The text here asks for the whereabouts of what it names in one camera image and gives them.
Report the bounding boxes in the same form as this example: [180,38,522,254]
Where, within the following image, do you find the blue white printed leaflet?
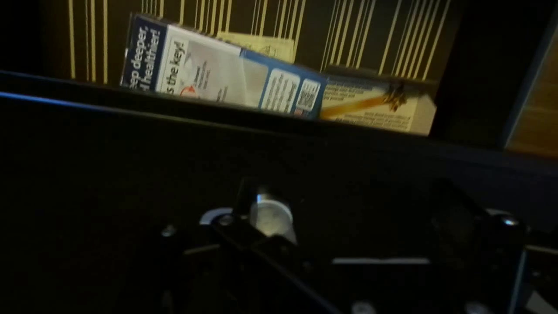
[117,10,330,122]

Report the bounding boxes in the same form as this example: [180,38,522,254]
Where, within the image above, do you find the cream printed card box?
[318,71,440,137]

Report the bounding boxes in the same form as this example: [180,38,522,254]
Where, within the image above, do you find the black dresser drawer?
[0,0,558,176]

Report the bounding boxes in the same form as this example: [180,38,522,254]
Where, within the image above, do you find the clear plastic cup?
[248,184,300,245]

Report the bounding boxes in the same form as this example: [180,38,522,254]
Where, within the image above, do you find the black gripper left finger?
[161,176,328,314]

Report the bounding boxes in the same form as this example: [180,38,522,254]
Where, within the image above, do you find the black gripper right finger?
[428,176,532,314]

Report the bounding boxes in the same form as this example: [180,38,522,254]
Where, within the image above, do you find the black wooden dresser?
[0,85,558,314]

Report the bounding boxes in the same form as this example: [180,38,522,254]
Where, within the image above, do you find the brown striped drawer liner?
[40,0,468,83]

